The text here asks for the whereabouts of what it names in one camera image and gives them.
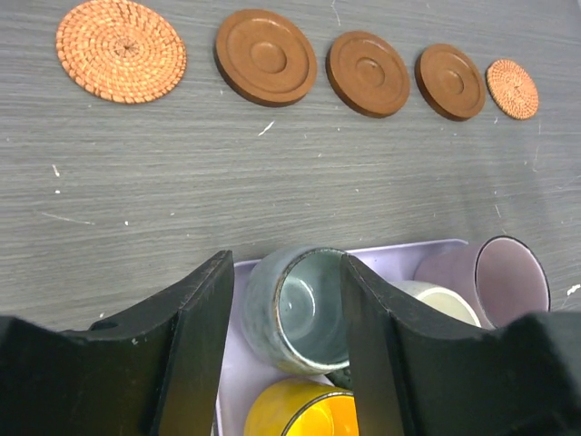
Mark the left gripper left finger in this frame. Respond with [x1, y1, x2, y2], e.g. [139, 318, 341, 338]
[1, 251, 234, 435]

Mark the woven rattan coaster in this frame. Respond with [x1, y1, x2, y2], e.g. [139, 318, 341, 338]
[486, 58, 539, 120]
[55, 1, 187, 104]

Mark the brown wooden coaster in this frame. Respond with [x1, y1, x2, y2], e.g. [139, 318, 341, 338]
[326, 31, 410, 118]
[213, 9, 318, 107]
[414, 44, 486, 121]

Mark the purple transparent mug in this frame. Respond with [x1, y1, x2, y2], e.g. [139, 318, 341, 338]
[414, 235, 551, 330]

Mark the white ceramic mug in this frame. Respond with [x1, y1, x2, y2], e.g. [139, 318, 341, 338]
[391, 281, 481, 327]

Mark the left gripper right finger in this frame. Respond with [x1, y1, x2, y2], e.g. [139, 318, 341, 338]
[340, 254, 580, 435]

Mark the grey-green ceramic mug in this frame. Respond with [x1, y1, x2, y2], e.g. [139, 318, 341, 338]
[241, 245, 350, 375]

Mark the lavender plastic tray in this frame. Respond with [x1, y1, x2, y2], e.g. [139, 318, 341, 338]
[215, 239, 467, 435]

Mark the yellow transparent mug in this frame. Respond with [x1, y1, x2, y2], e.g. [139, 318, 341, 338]
[243, 378, 359, 436]

